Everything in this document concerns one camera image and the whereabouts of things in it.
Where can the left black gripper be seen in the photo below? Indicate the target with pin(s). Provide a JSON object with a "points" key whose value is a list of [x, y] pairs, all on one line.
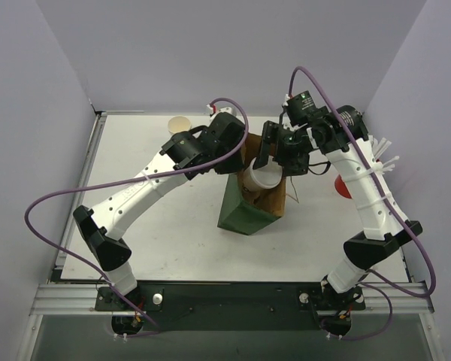
{"points": [[234, 155]]}

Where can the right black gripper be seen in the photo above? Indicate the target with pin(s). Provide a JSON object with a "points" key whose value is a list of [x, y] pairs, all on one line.
{"points": [[270, 141]]}

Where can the clear plastic lid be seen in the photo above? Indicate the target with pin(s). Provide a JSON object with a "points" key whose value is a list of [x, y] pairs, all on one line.
{"points": [[268, 176]]}

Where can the white paper cups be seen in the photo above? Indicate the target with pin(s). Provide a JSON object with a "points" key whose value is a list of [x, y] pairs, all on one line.
{"points": [[179, 124]]}

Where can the green paper bag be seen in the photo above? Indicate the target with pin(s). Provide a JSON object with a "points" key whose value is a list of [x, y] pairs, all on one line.
{"points": [[247, 213]]}

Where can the white paper cup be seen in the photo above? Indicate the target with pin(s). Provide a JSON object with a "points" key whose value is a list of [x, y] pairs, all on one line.
{"points": [[250, 182]]}

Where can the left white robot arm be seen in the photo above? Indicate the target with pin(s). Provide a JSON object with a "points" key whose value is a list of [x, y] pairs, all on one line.
{"points": [[186, 154]]}

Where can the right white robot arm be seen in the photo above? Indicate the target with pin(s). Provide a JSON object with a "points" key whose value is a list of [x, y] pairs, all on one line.
{"points": [[343, 138]]}

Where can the red cup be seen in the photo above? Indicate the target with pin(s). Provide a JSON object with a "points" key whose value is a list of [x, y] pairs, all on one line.
{"points": [[341, 187]]}

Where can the white wrapped straws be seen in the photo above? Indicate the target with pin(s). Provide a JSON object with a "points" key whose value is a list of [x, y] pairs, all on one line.
{"points": [[379, 148]]}

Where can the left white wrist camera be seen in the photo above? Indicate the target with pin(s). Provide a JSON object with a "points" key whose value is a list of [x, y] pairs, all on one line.
{"points": [[215, 109]]}

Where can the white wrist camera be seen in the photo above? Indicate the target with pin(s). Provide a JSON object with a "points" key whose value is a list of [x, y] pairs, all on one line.
{"points": [[287, 99], [215, 109]]}

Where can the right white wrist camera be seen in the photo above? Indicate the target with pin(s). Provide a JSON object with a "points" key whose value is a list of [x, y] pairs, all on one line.
{"points": [[287, 99]]}

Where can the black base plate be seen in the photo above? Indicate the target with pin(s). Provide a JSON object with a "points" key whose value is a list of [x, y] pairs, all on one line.
{"points": [[235, 306]]}

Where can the aluminium rail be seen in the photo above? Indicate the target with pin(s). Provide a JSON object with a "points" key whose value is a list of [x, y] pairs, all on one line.
{"points": [[79, 299]]}

